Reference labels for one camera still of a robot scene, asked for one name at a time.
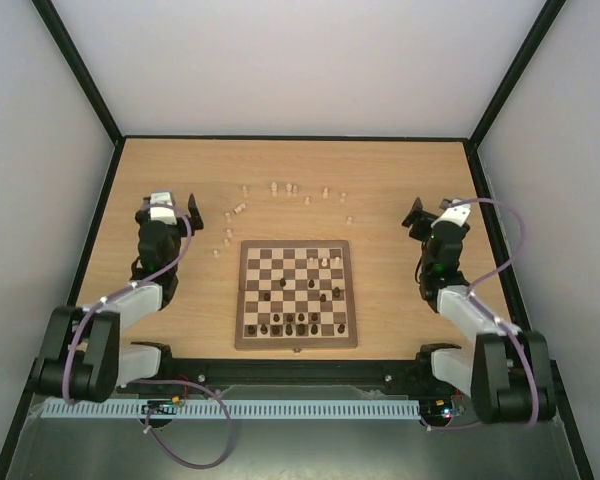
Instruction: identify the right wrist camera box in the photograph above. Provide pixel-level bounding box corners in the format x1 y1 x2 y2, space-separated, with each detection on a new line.
437 199 471 227

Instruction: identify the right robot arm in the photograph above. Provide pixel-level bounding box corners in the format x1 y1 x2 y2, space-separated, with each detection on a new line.
402 199 557 426

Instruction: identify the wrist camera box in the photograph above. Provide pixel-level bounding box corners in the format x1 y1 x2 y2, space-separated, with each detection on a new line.
148 190 177 225
437 199 471 227

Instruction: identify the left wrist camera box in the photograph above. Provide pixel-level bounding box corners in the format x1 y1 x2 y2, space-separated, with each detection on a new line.
148 190 177 225

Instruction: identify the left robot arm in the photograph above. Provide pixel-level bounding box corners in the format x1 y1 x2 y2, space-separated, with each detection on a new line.
28 191 204 404

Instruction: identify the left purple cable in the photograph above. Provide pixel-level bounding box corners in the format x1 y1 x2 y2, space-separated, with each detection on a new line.
62 202 236 470

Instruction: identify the wooden chess board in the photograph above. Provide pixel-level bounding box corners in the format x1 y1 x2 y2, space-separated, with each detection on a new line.
235 240 358 351

